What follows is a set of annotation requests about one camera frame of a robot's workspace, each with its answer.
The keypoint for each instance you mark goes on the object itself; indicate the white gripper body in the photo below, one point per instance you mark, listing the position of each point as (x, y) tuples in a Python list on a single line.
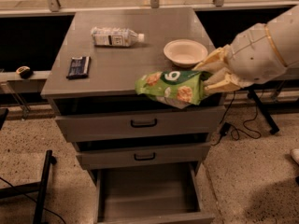
[(256, 57)]

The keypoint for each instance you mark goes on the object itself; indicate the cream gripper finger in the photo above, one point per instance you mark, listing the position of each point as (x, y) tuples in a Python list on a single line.
[(221, 81), (214, 61)]

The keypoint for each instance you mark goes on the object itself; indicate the green rice chip bag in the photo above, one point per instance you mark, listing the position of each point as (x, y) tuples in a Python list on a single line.
[(176, 88)]

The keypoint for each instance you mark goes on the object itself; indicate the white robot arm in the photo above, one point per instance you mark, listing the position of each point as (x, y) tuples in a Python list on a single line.
[(284, 29)]

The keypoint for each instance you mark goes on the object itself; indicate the grey middle drawer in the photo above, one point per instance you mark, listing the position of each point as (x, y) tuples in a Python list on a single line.
[(137, 156)]

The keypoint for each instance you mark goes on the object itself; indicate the grey drawer cabinet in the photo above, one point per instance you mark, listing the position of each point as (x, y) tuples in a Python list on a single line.
[(110, 85)]

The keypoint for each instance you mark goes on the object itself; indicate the grey open bottom drawer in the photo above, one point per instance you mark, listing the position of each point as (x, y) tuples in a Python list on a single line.
[(154, 194)]

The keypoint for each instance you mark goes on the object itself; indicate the grey top drawer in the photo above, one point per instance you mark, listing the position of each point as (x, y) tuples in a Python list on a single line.
[(94, 127)]

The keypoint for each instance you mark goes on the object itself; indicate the black table leg stand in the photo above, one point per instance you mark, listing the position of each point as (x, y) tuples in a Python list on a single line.
[(273, 126)]

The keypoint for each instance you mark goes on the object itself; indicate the white paper bowl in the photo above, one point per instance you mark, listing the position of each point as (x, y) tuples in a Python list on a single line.
[(185, 53)]

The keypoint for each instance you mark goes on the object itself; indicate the white shoe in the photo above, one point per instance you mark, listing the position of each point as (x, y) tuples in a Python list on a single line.
[(295, 155)]

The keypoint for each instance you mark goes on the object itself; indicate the clear plastic water bottle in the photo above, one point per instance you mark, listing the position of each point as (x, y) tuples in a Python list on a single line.
[(115, 37)]

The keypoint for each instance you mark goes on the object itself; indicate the dark blue snack bar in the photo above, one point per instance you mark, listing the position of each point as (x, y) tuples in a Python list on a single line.
[(79, 67)]

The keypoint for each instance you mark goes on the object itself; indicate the black yellow tape measure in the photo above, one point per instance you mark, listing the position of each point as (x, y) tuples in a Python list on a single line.
[(24, 72)]

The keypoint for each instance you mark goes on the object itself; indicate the black chair frame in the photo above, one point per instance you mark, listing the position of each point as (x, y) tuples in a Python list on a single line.
[(39, 187)]

